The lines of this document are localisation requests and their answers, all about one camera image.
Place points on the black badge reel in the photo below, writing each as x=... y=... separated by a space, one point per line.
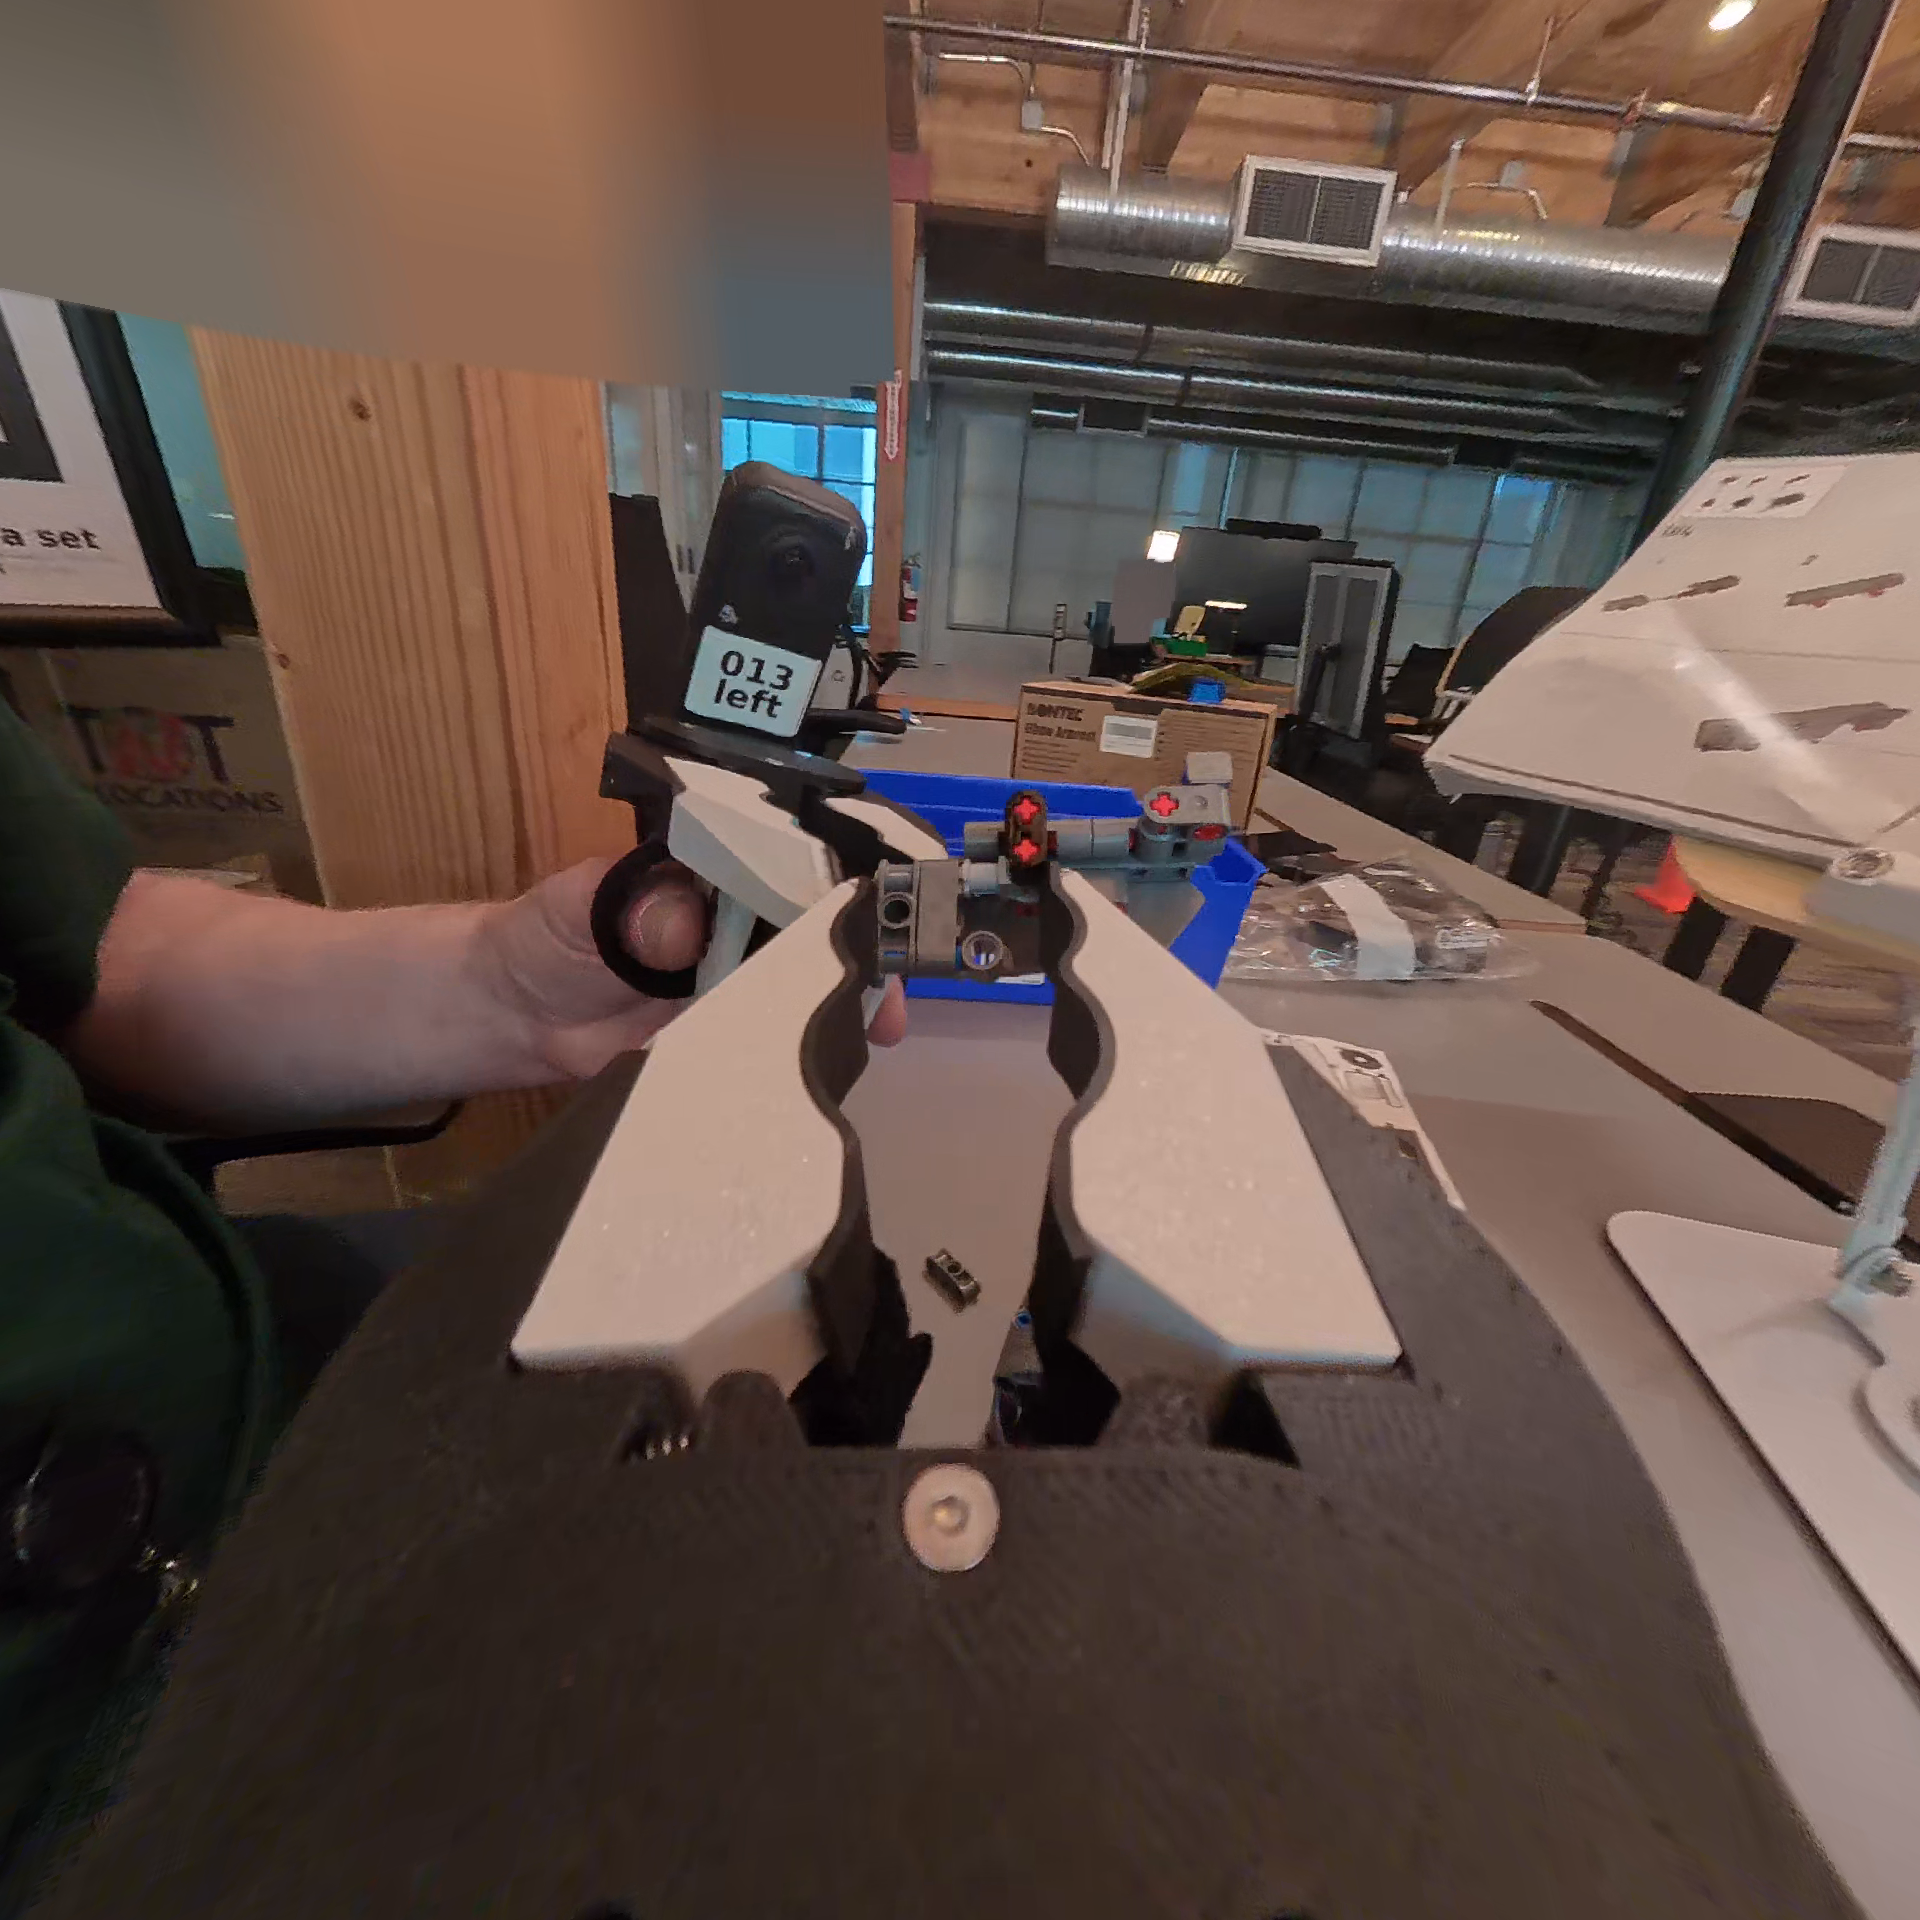
x=66 y=1516

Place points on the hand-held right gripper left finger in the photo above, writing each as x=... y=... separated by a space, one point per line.
x=674 y=1201

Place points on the lego sticker sheet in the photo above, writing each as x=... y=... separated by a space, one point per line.
x=1387 y=1111

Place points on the silver vented air duct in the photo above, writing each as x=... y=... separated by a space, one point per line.
x=1530 y=255

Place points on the wooden post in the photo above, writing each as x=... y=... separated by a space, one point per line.
x=421 y=630

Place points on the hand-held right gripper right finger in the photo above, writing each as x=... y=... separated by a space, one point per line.
x=1229 y=1201

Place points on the blue plastic bin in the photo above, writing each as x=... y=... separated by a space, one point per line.
x=1200 y=915

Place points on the orange traffic cone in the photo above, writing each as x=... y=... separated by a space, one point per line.
x=1665 y=885

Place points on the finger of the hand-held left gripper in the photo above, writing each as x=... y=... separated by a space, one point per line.
x=737 y=842
x=893 y=833

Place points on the small black lego piece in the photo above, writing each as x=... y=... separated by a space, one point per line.
x=949 y=1276

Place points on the white stand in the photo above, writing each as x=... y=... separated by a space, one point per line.
x=1741 y=1351

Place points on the black framed tag sign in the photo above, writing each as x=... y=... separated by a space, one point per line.
x=76 y=497

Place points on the grey metal cabinet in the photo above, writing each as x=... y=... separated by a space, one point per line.
x=1351 y=645

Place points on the black monitor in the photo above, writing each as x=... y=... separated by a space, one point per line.
x=1245 y=587

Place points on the dark steel column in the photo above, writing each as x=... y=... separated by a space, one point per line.
x=1754 y=255

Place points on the small grey lego assembly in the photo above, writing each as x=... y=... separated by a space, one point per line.
x=922 y=902

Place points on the brown cardboard box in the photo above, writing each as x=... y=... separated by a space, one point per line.
x=1080 y=736

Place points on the person's left forearm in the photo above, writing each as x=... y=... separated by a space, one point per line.
x=298 y=992

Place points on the clear plastic bag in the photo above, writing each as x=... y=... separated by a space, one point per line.
x=1393 y=930

